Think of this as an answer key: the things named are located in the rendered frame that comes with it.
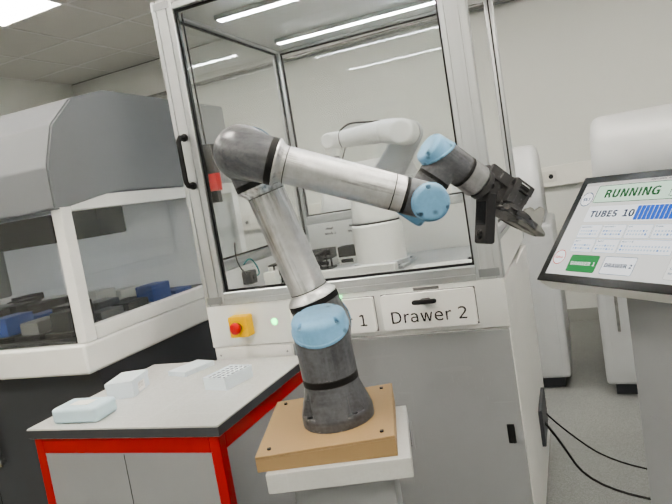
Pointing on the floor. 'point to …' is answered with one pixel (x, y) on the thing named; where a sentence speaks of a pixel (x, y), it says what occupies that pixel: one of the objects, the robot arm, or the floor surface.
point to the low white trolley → (171, 441)
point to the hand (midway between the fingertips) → (538, 235)
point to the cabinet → (460, 407)
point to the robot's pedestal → (351, 476)
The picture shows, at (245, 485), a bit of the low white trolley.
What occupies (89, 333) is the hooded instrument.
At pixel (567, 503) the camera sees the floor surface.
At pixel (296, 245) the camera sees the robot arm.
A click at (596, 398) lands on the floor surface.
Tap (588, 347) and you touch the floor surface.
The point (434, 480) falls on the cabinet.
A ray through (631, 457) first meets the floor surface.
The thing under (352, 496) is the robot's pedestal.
